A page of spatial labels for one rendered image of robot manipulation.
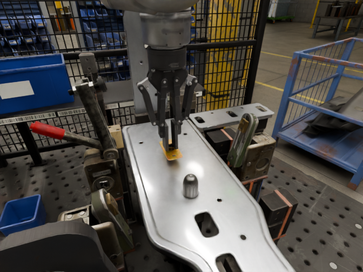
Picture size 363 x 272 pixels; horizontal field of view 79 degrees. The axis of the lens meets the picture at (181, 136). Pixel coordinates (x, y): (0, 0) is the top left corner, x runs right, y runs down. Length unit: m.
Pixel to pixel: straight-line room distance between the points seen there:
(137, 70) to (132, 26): 0.12
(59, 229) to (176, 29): 0.33
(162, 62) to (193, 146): 0.26
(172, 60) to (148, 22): 0.07
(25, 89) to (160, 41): 0.54
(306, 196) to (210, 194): 0.57
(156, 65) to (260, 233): 0.35
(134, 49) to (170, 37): 0.31
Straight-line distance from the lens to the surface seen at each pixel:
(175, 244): 0.40
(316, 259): 0.83
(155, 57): 0.42
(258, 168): 0.61
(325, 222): 0.93
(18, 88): 0.85
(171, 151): 0.54
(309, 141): 2.42
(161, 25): 0.40
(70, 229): 0.21
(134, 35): 0.70
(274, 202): 0.50
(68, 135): 0.48
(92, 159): 0.50
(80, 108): 0.81
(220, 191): 0.48
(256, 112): 0.81
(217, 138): 0.67
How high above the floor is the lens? 1.35
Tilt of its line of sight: 33 degrees down
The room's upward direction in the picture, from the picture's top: straight up
